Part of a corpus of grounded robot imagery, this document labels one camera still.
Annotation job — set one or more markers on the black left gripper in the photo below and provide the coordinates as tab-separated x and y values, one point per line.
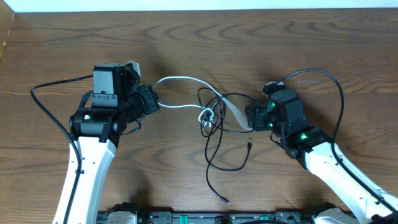
149	98

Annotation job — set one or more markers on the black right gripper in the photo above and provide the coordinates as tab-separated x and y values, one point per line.
257	117

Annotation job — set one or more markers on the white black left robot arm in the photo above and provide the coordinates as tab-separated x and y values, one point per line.
118	98

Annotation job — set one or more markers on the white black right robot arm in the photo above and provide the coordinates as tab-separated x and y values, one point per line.
315	151

